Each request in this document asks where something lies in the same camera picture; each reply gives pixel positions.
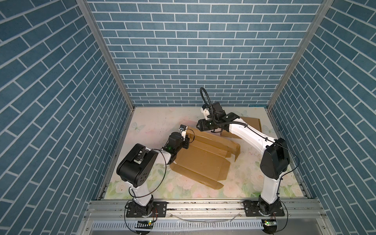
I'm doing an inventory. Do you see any brown cardboard box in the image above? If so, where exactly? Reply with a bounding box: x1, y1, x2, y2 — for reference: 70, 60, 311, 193
220, 117, 262, 139

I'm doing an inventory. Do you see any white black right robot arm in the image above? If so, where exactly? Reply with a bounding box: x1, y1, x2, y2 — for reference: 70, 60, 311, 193
196, 87, 295, 216

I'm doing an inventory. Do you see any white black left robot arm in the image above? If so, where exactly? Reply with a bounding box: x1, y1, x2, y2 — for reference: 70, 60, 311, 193
116, 131, 191, 216

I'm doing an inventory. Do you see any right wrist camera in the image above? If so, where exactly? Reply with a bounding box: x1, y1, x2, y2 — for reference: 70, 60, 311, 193
200, 107, 211, 120

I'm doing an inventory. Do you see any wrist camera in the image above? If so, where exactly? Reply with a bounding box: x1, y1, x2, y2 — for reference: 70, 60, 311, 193
200, 107, 211, 120
179, 124, 188, 139

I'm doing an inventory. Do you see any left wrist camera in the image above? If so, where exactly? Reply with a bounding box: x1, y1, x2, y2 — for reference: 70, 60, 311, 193
179, 124, 188, 139

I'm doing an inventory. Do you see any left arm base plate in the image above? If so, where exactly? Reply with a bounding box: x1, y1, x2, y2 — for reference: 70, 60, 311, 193
125, 201, 167, 218

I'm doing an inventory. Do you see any white slotted cable duct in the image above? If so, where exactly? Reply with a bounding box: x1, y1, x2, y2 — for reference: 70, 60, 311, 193
91, 219, 264, 232

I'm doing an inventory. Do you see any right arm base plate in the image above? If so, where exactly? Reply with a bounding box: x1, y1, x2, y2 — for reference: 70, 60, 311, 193
242, 198, 285, 217

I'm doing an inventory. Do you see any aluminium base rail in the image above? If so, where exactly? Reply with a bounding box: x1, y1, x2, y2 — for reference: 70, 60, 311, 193
84, 198, 327, 220

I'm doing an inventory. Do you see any aluminium corner post right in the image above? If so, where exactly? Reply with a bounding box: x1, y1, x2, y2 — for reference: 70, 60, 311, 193
266, 0, 334, 112

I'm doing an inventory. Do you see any aluminium corner post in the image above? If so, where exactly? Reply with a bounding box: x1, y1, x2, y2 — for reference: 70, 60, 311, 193
76, 0, 135, 112
266, 0, 334, 112

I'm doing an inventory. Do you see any aluminium corner post left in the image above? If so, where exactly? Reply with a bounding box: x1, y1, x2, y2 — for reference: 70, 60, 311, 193
76, 0, 135, 112

